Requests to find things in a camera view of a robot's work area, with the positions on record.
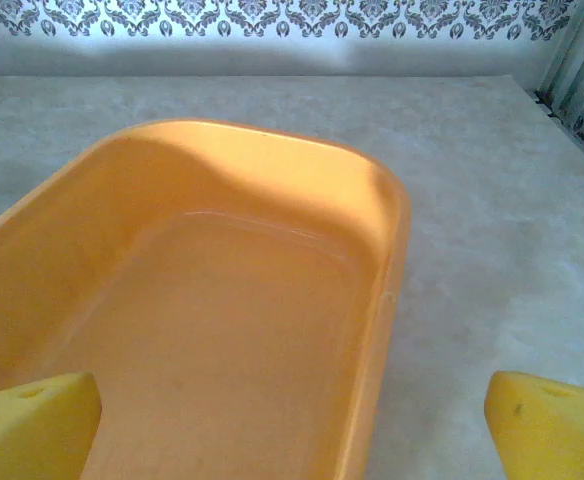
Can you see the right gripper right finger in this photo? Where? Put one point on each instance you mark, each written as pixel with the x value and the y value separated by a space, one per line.
pixel 557 435

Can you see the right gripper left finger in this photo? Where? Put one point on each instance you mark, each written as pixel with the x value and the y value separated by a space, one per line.
pixel 32 430

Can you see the orange plastic bin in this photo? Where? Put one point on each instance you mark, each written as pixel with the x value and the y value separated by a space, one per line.
pixel 222 310

